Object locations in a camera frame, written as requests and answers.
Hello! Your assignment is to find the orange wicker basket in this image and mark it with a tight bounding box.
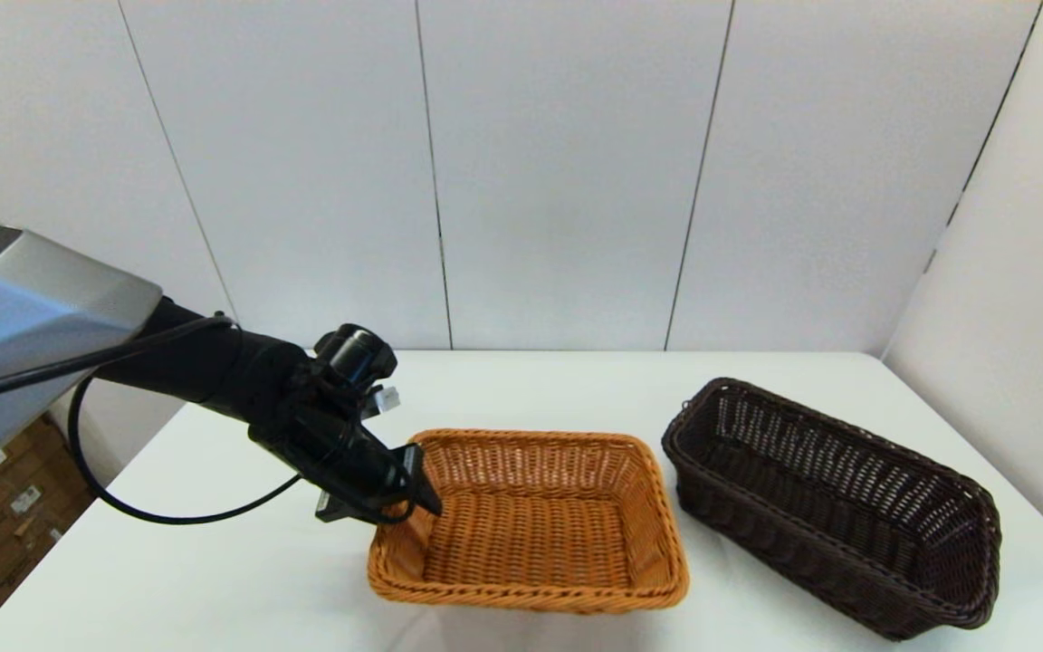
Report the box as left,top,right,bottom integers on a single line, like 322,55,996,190
367,428,691,615

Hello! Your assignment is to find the dark brown wicker basket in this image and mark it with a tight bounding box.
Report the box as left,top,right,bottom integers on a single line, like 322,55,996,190
662,378,1002,641

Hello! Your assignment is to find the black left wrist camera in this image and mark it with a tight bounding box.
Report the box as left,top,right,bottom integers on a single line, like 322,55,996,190
313,323,400,417

